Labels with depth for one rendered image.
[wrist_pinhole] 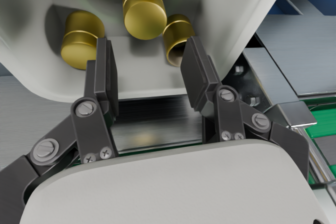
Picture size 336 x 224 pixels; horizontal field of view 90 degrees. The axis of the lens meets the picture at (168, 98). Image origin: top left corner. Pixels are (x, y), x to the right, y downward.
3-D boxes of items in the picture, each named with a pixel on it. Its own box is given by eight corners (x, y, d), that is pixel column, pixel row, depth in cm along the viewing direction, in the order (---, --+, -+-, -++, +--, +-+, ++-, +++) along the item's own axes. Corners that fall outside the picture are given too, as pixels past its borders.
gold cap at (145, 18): (118, -31, 14) (119, -1, 11) (161, -29, 14) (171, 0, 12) (123, 11, 17) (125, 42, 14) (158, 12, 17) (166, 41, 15)
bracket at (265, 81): (204, 96, 25) (220, 143, 21) (234, 47, 17) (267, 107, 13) (226, 95, 26) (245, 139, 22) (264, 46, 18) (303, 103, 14)
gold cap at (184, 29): (202, 60, 18) (192, 34, 20) (199, 35, 15) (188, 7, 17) (171, 70, 19) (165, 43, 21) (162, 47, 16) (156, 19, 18)
